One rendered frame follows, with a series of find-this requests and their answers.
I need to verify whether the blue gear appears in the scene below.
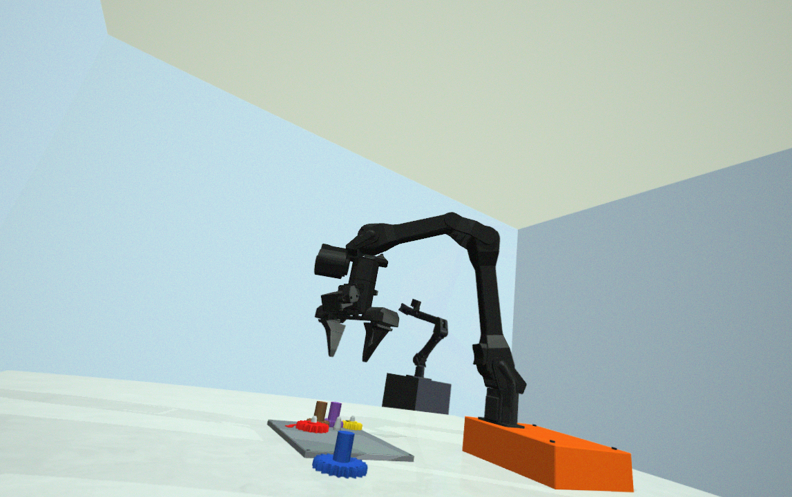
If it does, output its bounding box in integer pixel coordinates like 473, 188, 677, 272
312, 431, 367, 479

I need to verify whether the red gear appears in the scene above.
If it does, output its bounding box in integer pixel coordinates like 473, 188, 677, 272
296, 420, 329, 433

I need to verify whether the brown gear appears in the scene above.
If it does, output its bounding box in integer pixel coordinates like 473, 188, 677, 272
314, 401, 330, 426

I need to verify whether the purple gear with cylindrical hub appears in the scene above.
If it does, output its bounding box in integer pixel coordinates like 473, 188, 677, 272
325, 402, 343, 428

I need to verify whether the yellow gear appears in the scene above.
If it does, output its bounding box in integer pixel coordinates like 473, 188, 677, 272
342, 420, 363, 431

